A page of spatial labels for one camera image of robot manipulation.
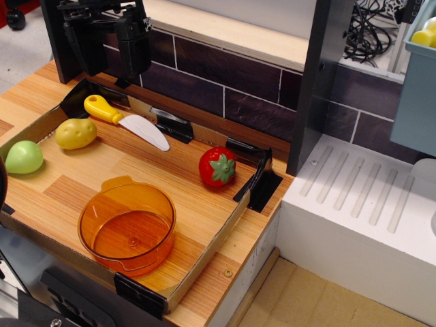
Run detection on cardboard fence with black tape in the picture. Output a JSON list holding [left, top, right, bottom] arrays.
[[1, 72, 292, 326]]

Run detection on orange transparent plastic pot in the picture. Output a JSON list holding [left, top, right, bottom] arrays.
[[78, 176, 176, 278]]

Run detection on black caster wheel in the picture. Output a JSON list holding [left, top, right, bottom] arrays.
[[6, 7, 26, 31]]

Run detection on red toy strawberry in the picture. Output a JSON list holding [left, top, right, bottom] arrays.
[[198, 146, 236, 187]]

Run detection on yellow toy potato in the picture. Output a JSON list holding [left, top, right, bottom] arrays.
[[55, 119, 97, 150]]

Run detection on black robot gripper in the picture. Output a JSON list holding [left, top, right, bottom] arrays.
[[57, 0, 151, 78]]

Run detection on green toy pear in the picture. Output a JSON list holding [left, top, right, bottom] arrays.
[[5, 140, 44, 174]]

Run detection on white dish drain rack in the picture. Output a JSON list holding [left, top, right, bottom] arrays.
[[276, 136, 435, 326]]

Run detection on tangled black cables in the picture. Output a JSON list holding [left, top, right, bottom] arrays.
[[343, 0, 406, 69]]

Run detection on grey blue plastic bin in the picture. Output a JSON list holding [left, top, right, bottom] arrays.
[[390, 1, 435, 156]]

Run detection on yellow handled toy knife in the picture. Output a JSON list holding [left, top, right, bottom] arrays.
[[84, 95, 170, 152]]

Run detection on yellow toy in bin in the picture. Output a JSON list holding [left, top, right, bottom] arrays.
[[411, 17, 435, 48]]

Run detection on dark grey vertical post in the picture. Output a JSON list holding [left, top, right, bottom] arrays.
[[287, 0, 354, 176]]

